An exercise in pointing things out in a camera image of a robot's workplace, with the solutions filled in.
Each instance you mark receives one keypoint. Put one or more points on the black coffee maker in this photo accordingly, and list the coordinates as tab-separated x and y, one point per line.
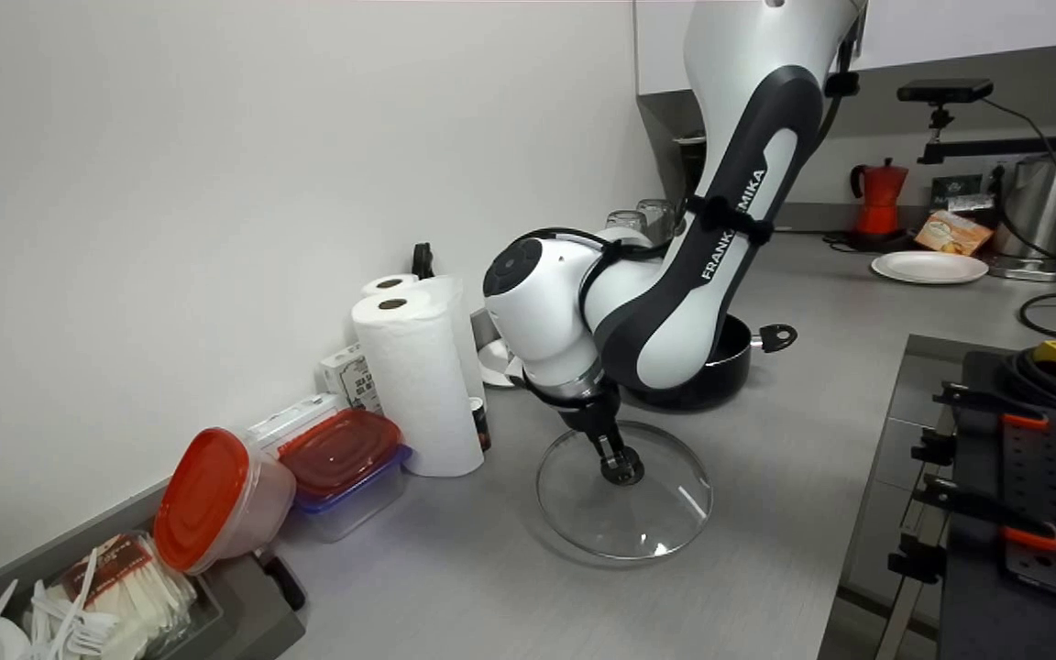
683	166

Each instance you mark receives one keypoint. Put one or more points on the red moka pot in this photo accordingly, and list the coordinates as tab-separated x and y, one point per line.
881	195

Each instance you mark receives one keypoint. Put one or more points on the rectangular container red lid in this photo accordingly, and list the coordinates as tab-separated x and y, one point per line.
340	458

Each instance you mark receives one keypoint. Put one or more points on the orange packet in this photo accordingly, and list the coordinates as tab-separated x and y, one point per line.
956	231

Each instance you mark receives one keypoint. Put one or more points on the white power strip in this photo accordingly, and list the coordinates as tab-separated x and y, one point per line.
293	424

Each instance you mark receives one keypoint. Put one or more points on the grey tray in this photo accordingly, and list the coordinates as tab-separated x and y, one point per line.
241	609

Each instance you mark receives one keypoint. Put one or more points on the black camera on mount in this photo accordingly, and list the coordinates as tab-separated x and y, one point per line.
952	92

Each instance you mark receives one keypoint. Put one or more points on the wall socket panel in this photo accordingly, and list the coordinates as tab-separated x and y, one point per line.
959	191

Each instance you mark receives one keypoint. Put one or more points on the round container red lid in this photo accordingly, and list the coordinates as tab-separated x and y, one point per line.
202	499

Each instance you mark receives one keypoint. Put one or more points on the black bottle top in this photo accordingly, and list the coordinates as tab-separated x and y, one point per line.
425	261

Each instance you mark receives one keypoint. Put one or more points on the black cooking pot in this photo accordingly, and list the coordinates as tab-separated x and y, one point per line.
732	367

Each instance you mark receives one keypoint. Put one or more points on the packed white plastic cutlery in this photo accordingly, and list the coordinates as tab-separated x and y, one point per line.
128	606

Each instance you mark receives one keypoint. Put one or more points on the white paper towel roll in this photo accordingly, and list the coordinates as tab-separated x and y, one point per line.
419	391
455	299

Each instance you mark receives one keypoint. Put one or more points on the white wall outlet box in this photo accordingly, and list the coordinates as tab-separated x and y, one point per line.
348	374

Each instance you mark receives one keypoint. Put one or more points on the steel kettle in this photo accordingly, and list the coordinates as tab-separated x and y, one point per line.
1043	206

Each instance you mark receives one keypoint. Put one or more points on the white plate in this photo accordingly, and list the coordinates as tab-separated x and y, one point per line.
928	270

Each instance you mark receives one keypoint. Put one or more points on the glass lid with black knob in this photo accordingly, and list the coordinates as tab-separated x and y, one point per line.
639	517

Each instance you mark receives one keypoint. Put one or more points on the clear drinking glass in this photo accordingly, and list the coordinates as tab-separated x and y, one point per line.
662	212
625	222

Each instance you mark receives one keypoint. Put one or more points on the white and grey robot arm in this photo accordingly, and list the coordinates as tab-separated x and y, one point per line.
725	184

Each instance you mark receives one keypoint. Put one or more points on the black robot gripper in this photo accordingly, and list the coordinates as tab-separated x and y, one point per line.
590	424

